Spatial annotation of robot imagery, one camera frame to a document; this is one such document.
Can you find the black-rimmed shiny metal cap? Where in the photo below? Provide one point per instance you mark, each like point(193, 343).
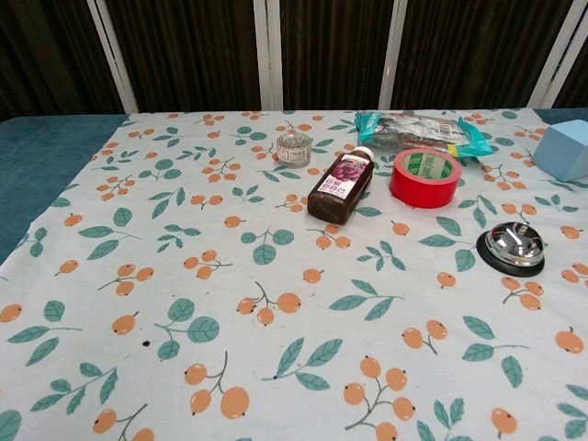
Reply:
point(510, 243)

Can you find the dark grape juice bottle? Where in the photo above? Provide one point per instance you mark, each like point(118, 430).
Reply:
point(337, 188)

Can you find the floral orange berry tablecloth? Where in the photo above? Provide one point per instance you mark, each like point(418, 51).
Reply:
point(275, 285)

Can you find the clear paper clip container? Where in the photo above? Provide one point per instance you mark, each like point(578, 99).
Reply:
point(293, 151)

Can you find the red tape roll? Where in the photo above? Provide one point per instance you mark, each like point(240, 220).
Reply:
point(422, 193)

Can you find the teal snack packet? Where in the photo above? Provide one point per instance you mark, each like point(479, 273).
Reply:
point(413, 131)

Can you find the dark slatted screen panel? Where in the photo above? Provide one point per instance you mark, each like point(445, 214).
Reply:
point(46, 50)
point(331, 50)
point(468, 50)
point(193, 50)
point(576, 87)

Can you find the light blue foam cube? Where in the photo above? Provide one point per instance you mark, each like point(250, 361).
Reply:
point(562, 154)

